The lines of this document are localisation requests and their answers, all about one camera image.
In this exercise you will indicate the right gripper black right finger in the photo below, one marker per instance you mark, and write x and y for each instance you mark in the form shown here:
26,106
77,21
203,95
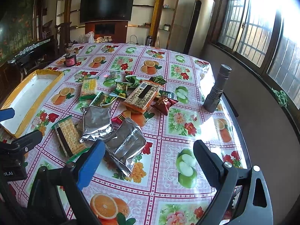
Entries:
220,177

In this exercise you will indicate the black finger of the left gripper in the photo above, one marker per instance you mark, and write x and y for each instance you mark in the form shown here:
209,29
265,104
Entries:
27,142

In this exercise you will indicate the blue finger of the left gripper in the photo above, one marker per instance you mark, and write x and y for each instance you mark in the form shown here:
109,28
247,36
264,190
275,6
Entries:
6,114

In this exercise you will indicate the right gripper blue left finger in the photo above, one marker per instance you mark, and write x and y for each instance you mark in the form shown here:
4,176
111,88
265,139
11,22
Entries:
80,173

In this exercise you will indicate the silver foil snack pack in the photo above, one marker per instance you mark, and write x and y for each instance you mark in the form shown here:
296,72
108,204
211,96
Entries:
97,124

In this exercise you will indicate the cracker pack with black stripe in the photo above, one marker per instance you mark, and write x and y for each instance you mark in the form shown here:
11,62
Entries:
68,137

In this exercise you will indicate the green pea snack bag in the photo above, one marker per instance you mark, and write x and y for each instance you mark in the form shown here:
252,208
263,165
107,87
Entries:
103,100
120,90

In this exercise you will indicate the yellow green cracker pack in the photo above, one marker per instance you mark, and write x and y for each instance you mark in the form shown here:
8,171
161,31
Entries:
88,89

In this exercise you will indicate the large orange cracker box pack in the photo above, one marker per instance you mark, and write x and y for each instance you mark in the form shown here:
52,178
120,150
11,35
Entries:
142,96

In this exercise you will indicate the dark red foil snack bag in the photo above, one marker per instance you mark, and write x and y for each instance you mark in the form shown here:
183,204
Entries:
163,104

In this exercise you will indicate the small red snack packet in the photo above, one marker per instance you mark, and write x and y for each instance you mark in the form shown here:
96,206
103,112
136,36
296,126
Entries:
119,119

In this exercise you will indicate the yellow cardboard tray box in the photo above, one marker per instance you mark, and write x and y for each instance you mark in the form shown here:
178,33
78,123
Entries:
28,98

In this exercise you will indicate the black piano table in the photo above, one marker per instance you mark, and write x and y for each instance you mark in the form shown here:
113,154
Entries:
32,53

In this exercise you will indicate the black flashlight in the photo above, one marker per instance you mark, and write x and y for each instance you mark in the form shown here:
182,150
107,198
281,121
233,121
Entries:
213,98

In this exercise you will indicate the floral fruit tablecloth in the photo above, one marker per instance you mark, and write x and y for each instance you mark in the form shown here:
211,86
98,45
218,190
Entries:
166,185

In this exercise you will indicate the dark jar with pink label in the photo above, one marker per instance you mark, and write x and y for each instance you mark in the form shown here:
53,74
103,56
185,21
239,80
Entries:
70,57

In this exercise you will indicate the dark green biscuit packet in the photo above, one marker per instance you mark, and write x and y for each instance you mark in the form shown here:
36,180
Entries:
167,94

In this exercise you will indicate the dark wooden chair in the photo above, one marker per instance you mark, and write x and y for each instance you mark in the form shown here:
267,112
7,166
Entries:
62,35

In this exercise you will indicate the white plastic bag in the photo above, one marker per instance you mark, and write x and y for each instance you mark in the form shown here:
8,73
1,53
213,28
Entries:
87,38

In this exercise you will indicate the window with grille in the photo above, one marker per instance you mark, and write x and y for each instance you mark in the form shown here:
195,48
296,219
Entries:
266,34

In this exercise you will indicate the white tower air conditioner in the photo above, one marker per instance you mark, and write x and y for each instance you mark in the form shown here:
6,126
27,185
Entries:
199,27

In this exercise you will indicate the floral wall painting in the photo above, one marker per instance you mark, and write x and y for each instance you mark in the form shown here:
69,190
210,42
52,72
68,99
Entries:
16,27

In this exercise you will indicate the wall television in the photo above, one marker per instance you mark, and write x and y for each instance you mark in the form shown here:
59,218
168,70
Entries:
105,10

